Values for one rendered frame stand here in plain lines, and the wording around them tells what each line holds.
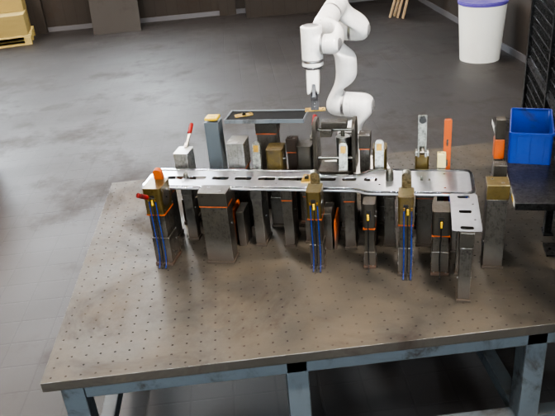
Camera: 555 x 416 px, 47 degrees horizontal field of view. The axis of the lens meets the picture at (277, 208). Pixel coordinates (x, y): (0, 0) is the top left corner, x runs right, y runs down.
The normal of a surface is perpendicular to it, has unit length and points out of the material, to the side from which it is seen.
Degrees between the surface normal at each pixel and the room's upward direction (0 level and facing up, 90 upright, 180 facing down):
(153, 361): 0
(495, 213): 90
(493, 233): 90
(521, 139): 90
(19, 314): 0
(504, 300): 0
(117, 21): 76
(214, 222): 90
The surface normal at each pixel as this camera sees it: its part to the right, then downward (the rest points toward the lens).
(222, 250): -0.20, 0.46
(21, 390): -0.08, -0.89
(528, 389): 0.08, 0.45
